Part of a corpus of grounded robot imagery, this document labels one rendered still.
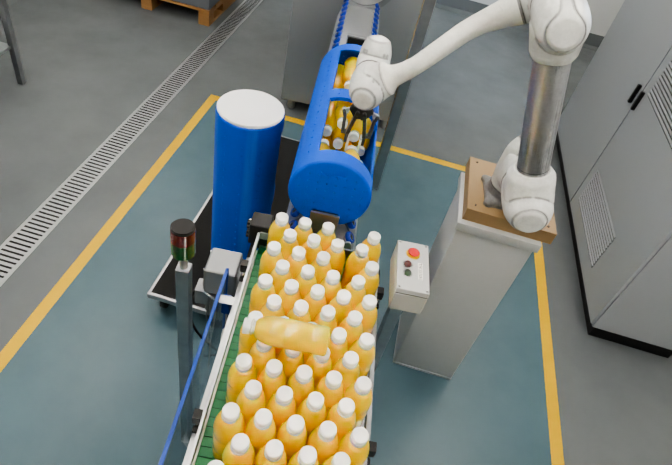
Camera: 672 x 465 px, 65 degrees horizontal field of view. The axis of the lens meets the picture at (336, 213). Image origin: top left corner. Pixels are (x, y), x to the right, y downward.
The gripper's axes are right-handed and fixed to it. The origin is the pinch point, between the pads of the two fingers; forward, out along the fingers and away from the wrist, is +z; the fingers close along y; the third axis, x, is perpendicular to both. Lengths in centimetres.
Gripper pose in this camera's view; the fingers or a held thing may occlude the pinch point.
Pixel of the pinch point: (353, 143)
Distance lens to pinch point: 197.3
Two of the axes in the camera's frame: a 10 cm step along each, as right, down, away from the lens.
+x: -1.1, 6.7, -7.4
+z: -1.8, 7.1, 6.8
